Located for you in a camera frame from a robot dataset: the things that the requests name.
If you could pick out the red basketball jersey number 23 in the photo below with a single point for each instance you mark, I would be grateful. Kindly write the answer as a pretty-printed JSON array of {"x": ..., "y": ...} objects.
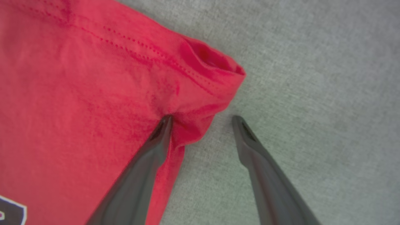
[{"x": 78, "y": 109}]

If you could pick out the grey fabric sofa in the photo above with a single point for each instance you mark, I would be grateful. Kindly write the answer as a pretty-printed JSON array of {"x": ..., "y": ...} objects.
[{"x": 312, "y": 93}]

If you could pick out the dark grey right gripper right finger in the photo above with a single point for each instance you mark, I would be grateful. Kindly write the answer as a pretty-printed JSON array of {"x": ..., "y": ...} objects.
[{"x": 275, "y": 193}]

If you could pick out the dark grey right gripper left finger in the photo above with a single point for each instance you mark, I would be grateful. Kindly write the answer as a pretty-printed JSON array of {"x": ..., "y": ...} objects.
[{"x": 134, "y": 193}]

